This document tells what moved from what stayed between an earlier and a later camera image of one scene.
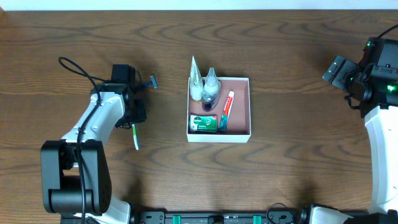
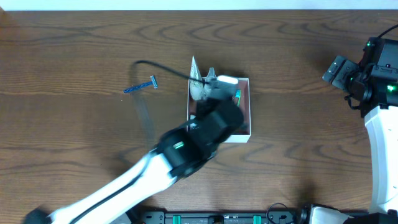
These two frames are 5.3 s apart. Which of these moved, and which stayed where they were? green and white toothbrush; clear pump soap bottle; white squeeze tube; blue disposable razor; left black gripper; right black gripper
Moved: green and white toothbrush; left black gripper
Stayed: right black gripper; clear pump soap bottle; blue disposable razor; white squeeze tube
